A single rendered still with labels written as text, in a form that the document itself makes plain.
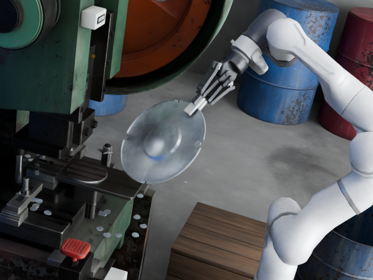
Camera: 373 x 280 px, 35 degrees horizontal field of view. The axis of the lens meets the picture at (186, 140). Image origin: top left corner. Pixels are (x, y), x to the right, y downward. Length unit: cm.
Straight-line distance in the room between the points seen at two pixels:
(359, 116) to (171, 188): 183
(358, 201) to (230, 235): 87
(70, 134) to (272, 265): 71
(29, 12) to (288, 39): 72
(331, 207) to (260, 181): 196
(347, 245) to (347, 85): 90
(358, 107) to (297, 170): 221
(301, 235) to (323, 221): 8
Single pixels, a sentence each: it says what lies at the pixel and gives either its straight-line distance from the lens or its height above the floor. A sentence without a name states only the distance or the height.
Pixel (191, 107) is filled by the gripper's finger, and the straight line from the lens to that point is 176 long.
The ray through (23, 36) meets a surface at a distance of 142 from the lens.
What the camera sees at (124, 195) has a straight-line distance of 177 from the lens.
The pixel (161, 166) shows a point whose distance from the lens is 172.
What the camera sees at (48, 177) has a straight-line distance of 183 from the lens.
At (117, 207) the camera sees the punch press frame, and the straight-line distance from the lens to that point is 196.
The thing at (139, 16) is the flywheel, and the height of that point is 120.
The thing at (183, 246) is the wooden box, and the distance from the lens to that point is 233.
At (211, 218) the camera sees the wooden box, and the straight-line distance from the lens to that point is 253.
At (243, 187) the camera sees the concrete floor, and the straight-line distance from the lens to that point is 353.
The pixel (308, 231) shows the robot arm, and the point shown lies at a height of 84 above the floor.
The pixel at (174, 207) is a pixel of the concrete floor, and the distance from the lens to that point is 320.
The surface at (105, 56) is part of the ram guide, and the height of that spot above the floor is 114.
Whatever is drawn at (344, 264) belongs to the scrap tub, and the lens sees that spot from 249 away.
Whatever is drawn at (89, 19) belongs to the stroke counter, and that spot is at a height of 132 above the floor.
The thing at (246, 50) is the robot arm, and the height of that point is 122.
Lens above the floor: 173
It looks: 26 degrees down
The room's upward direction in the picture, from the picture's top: 11 degrees clockwise
